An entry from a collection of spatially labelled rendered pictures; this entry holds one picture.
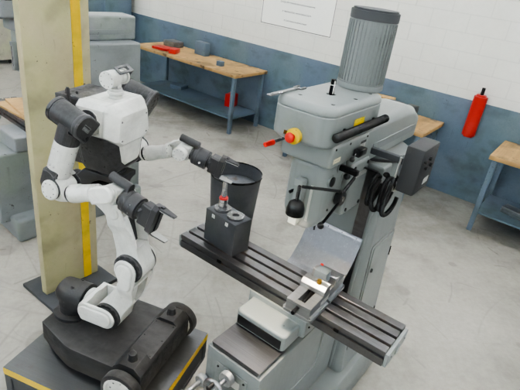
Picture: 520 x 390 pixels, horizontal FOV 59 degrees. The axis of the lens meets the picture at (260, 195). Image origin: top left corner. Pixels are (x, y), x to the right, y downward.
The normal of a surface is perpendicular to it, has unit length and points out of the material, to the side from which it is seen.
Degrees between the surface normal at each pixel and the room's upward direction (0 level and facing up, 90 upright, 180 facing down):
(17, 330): 0
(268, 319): 0
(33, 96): 90
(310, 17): 90
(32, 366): 0
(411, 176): 90
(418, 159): 90
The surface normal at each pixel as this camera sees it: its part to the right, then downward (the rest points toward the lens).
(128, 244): -0.35, 0.38
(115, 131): 0.42, 0.38
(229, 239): -0.69, 0.25
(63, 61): 0.79, 0.36
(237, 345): 0.13, -0.88
